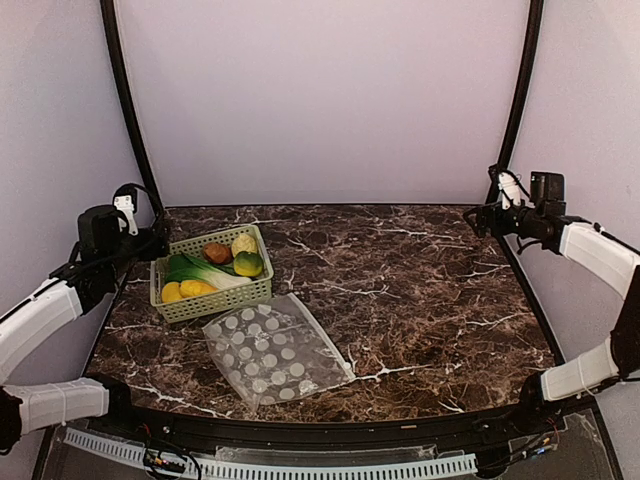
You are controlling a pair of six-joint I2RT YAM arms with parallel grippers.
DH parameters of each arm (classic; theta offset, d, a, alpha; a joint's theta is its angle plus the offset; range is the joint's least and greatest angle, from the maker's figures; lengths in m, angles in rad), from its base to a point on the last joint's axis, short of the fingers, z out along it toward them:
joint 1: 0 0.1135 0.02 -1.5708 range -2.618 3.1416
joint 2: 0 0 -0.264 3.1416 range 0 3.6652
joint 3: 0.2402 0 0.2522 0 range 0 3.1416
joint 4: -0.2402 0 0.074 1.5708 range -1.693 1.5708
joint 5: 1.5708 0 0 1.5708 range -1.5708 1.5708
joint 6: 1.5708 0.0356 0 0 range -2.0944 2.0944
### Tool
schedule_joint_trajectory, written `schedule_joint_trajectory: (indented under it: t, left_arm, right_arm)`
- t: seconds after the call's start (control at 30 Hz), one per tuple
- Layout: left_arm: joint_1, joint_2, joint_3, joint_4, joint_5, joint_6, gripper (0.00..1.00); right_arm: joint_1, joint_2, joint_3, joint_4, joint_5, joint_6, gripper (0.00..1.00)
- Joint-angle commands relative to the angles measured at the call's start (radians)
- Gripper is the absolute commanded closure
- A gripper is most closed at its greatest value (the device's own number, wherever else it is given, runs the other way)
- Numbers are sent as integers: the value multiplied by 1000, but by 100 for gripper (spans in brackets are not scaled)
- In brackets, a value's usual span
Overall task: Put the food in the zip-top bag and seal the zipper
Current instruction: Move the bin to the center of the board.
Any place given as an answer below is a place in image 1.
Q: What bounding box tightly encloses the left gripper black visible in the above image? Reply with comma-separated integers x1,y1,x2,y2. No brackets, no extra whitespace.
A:
103,221,172,281

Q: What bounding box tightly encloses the bok choy toy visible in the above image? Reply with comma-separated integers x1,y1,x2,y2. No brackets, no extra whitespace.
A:
165,254,252,290

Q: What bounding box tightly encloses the green plastic basket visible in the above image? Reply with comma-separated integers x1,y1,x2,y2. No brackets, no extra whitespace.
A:
149,225,274,323

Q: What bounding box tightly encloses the clear polka dot zip bag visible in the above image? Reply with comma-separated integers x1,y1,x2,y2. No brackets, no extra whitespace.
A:
202,293,356,411

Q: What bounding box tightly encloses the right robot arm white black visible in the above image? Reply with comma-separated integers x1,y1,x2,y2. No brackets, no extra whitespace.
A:
463,202,639,434

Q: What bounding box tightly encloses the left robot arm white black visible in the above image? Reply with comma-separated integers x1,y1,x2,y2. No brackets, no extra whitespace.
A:
1,224,168,455

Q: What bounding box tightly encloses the yellow lemon toy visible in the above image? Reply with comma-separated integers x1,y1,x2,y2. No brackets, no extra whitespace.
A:
179,280,217,298

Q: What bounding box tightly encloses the brown bun toy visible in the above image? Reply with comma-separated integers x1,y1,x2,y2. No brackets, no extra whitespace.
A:
202,242,233,265

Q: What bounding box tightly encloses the cream cauliflower toy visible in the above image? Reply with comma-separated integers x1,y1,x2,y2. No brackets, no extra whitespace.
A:
231,233,258,257

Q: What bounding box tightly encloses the green yellow pepper toy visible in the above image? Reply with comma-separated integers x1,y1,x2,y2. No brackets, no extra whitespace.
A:
233,251,264,278

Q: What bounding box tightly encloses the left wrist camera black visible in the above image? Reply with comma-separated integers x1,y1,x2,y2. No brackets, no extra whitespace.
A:
77,205,122,262

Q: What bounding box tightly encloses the left black frame post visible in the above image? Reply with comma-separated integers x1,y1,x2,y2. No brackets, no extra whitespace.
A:
99,0,163,213

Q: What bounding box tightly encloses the black frame post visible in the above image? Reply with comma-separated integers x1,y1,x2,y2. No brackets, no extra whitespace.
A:
99,0,163,213
497,0,544,168

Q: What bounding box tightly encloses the black front rail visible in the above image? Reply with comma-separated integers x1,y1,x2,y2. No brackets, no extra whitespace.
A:
88,405,527,452

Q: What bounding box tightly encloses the right black frame post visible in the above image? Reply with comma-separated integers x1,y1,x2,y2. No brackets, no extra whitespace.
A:
497,0,544,168

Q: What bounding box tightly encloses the white slotted cable duct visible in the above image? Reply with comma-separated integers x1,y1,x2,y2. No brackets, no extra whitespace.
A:
63,428,478,480

